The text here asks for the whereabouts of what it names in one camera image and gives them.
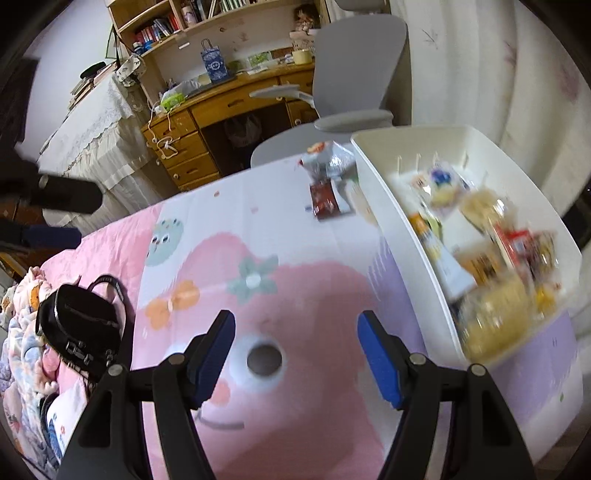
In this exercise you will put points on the floral cloth bag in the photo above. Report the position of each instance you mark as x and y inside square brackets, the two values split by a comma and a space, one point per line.
[131, 69]

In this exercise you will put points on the dark red snowflake packet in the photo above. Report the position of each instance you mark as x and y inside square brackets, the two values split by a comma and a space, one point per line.
[323, 198]

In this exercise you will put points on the white lace cover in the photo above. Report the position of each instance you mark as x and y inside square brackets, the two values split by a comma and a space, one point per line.
[101, 134]

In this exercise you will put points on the wooden desk with drawers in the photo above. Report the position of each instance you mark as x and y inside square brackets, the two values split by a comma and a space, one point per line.
[231, 99]

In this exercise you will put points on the stack of books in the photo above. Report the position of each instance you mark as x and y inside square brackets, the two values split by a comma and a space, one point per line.
[83, 90]

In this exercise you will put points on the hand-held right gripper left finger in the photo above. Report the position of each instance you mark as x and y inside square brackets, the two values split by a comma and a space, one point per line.
[210, 360]

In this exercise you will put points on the pink cloth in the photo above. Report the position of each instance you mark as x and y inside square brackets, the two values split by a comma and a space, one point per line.
[115, 244]

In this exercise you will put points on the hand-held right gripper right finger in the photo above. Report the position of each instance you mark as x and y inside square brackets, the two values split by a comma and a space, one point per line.
[381, 360]

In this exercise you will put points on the grey office chair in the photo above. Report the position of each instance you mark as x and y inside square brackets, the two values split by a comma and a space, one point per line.
[355, 69]

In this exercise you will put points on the row of red blue books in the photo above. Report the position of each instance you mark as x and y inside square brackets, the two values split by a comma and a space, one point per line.
[157, 32]

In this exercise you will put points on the row of pale books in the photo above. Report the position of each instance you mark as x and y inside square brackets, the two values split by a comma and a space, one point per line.
[221, 5]

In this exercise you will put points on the doll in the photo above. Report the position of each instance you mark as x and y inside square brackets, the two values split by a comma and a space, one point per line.
[307, 18]

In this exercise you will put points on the white orange snack packet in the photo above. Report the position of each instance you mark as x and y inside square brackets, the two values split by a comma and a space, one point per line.
[427, 233]

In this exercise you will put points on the black trash bag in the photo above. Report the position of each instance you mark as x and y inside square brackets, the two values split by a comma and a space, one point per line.
[242, 131]

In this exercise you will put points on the clear bag of puffed rice cake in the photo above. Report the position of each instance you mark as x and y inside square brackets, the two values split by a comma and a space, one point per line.
[494, 318]
[485, 207]

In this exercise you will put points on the white plastic storage box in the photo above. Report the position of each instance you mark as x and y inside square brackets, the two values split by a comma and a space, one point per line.
[397, 240]

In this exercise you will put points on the white blue cake packet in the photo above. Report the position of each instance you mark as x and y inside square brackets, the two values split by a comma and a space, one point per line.
[443, 184]

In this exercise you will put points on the white plastic bag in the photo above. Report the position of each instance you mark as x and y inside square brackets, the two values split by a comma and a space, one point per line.
[189, 86]

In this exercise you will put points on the green flat box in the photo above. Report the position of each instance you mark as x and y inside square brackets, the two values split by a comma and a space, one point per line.
[259, 58]

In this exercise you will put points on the black handbag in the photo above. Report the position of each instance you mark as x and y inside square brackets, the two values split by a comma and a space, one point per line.
[78, 323]

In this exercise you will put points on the black hat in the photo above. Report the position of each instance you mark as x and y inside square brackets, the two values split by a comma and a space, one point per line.
[93, 70]

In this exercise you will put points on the white apple print packet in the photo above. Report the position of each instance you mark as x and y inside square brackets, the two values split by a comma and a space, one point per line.
[323, 159]

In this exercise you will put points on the blue patterned gift bag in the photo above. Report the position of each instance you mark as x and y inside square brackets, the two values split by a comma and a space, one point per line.
[214, 64]

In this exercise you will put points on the cartoon print blanket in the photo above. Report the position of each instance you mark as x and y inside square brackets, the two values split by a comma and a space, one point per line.
[23, 332]

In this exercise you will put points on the brown wooden door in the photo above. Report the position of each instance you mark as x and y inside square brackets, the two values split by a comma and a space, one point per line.
[27, 214]

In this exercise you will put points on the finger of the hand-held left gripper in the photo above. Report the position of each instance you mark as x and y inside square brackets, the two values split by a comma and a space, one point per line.
[64, 196]
[51, 237]

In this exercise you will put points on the yellow pot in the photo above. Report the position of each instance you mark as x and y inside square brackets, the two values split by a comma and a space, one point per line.
[302, 57]

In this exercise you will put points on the small orange snack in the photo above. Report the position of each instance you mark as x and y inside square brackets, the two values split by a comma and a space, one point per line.
[547, 300]

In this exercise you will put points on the wooden bookshelf hutch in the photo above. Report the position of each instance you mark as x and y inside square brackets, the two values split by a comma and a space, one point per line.
[240, 37]

